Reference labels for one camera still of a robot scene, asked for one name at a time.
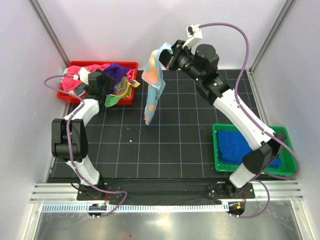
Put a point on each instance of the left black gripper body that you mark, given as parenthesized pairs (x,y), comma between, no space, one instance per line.
(108,82)

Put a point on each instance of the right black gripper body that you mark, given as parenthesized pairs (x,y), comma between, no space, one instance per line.
(183,61)

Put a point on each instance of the pink towel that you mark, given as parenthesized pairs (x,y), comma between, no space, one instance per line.
(69,84)

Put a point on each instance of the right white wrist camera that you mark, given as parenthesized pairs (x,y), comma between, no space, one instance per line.
(194,34)

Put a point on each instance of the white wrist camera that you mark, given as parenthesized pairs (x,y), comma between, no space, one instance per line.
(194,34)
(83,76)

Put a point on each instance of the red plastic bin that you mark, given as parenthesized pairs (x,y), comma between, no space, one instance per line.
(122,102)

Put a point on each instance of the yellow patterned towel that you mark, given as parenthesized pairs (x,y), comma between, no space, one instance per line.
(124,88)

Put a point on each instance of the perforated cable duct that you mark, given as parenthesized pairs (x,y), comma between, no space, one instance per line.
(98,208)

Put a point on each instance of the right aluminium frame post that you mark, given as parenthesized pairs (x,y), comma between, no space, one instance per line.
(285,10)

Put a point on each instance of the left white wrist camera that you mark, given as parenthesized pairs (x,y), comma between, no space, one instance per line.
(83,76)

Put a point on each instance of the pastel patterned towel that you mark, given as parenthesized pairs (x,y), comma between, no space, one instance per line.
(153,76)

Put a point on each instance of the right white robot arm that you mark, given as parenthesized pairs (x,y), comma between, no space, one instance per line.
(263,141)

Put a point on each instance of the left aluminium frame post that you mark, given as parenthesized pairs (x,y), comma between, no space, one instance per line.
(49,30)

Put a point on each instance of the purple towel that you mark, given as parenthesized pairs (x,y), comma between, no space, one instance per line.
(117,72)

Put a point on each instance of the green towel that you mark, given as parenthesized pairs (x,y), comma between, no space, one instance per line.
(110,101)

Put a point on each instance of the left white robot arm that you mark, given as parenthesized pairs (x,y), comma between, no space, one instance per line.
(69,141)

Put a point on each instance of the aluminium frame post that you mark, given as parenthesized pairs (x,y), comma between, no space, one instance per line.
(285,10)
(49,30)

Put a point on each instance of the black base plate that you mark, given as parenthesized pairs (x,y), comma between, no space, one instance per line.
(167,191)

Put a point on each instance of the blue towel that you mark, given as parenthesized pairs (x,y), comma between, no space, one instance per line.
(231,147)

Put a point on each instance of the aluminium front rail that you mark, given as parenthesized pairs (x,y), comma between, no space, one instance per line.
(279,190)

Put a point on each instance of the black grid mat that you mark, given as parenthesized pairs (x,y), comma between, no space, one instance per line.
(178,142)

